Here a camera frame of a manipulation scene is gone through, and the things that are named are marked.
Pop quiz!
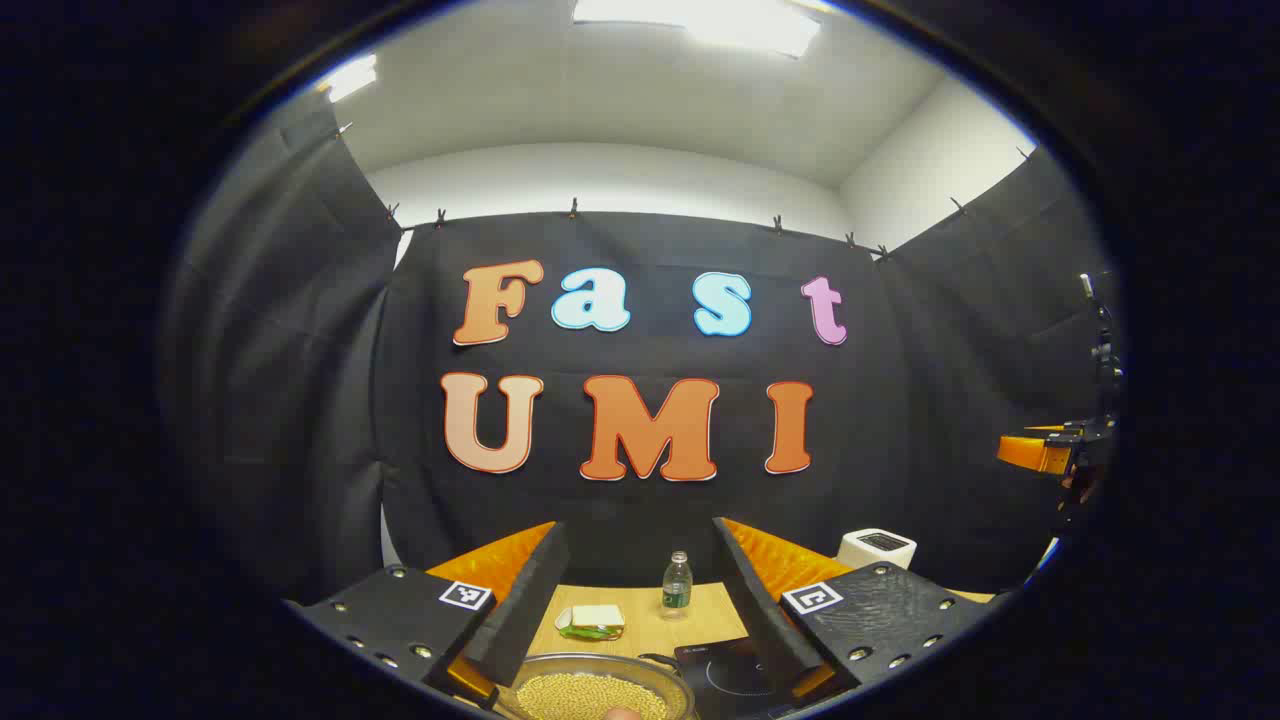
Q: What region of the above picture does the small ceiling light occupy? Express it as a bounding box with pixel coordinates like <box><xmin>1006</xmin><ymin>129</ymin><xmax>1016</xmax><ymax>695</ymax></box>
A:
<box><xmin>320</xmin><ymin>54</ymin><xmax>379</xmax><ymax>103</ymax></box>

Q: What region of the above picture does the sandwich with lettuce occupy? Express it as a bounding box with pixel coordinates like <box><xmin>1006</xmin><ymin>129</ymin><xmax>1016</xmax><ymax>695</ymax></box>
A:
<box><xmin>558</xmin><ymin>604</ymin><xmax>627</xmax><ymax>641</ymax></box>

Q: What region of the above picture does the black induction cooktop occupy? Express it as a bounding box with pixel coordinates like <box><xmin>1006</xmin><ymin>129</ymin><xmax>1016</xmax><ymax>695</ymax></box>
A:
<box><xmin>672</xmin><ymin>636</ymin><xmax>801</xmax><ymax>720</ymax></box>

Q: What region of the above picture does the clear plastic water bottle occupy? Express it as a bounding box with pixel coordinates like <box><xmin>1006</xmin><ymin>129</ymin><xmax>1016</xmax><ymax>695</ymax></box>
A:
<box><xmin>661</xmin><ymin>550</ymin><xmax>694</xmax><ymax>619</ymax></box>

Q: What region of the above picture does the steel pot with black handles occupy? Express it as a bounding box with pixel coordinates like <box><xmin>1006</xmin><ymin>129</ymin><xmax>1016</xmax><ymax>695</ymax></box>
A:
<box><xmin>495</xmin><ymin>652</ymin><xmax>698</xmax><ymax>720</ymax></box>

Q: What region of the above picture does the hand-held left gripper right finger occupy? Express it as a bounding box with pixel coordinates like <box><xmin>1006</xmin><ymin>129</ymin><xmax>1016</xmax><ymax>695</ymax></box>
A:
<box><xmin>712</xmin><ymin>517</ymin><xmax>1001</xmax><ymax>703</ymax></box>

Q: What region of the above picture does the long ceiling light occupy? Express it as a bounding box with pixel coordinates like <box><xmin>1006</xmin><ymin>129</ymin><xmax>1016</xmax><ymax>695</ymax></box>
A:
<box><xmin>572</xmin><ymin>0</ymin><xmax>821</xmax><ymax>58</ymax></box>

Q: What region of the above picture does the white toaster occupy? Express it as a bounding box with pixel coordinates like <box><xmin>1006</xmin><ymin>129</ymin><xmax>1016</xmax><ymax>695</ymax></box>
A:
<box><xmin>837</xmin><ymin>528</ymin><xmax>918</xmax><ymax>571</ymax></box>

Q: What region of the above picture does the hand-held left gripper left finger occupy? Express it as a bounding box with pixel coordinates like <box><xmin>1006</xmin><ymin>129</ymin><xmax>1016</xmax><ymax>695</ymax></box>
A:
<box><xmin>285</xmin><ymin>520</ymin><xmax>571</xmax><ymax>703</ymax></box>

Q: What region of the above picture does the pile of soybeans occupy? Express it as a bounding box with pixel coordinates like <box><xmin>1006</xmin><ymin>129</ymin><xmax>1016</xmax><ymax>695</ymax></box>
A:
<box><xmin>515</xmin><ymin>672</ymin><xmax>669</xmax><ymax>720</ymax></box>

